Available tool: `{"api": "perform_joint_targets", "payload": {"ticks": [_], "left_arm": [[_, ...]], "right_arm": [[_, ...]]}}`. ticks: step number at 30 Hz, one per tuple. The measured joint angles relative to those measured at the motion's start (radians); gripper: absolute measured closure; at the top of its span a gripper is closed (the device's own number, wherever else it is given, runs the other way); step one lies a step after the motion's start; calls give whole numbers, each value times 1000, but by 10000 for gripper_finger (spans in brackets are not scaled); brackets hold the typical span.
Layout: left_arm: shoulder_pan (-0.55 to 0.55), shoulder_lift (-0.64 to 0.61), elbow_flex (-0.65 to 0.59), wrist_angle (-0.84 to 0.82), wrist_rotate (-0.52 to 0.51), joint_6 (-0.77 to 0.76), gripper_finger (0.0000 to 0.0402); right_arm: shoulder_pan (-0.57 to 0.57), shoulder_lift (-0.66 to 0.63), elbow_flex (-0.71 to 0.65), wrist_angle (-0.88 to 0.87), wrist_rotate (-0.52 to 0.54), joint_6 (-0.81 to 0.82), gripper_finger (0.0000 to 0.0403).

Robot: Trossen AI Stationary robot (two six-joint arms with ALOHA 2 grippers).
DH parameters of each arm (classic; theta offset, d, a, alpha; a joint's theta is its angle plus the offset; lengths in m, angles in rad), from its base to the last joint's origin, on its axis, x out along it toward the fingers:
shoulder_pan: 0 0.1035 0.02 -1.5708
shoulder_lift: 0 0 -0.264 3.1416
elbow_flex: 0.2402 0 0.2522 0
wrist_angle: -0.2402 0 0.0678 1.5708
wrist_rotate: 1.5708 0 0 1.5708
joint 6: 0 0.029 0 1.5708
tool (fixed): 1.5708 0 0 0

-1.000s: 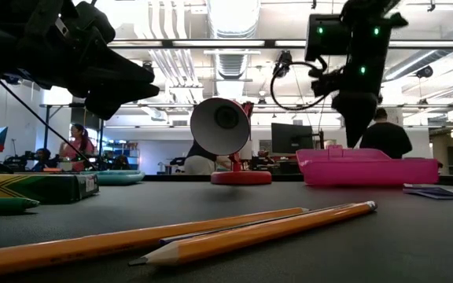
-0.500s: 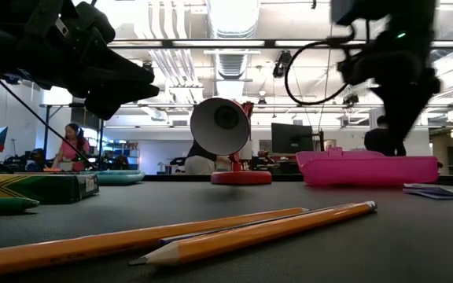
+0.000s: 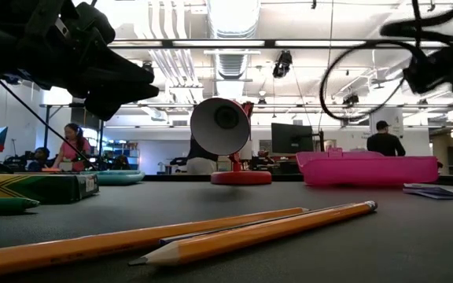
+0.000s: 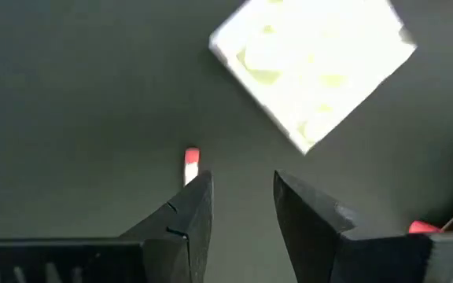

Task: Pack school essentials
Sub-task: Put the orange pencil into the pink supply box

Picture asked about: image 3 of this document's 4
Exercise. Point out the person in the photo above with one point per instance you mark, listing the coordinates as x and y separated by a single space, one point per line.
201 165
385 145
73 151
39 157

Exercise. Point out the silver ceiling duct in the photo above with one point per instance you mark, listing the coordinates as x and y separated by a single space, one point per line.
232 19

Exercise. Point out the black computer monitor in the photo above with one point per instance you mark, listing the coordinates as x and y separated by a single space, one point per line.
291 137

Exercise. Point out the pink plastic pencil case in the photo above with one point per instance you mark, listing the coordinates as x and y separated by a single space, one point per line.
368 171

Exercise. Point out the black overhead camera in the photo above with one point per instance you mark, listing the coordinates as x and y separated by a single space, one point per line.
282 63

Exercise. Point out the yellow green crayon box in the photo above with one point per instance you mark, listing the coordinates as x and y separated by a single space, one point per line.
34 188

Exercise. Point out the yellow wooden pencil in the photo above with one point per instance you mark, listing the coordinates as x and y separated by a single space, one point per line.
250 234
93 243

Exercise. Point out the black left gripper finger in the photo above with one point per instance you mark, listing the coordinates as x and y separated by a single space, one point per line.
120 70
120 100

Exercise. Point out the blue calculator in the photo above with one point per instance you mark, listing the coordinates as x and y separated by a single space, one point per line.
120 178

